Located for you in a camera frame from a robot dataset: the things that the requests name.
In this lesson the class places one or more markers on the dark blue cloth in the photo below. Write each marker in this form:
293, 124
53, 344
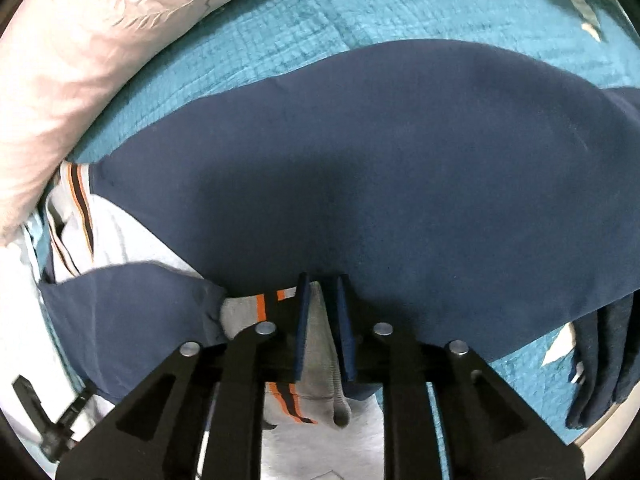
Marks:
605, 360

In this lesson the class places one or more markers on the navy and grey sweatshirt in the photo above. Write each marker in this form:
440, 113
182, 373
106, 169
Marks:
350, 160

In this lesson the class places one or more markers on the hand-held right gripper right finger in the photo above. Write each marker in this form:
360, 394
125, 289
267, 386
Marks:
345, 330

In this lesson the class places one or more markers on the teal quilted bedspread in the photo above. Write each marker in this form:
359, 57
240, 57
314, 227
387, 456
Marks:
350, 20

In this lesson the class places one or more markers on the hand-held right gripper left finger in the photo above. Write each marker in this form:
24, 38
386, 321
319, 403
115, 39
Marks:
302, 320

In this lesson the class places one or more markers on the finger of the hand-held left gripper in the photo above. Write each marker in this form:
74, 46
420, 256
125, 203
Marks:
50, 432

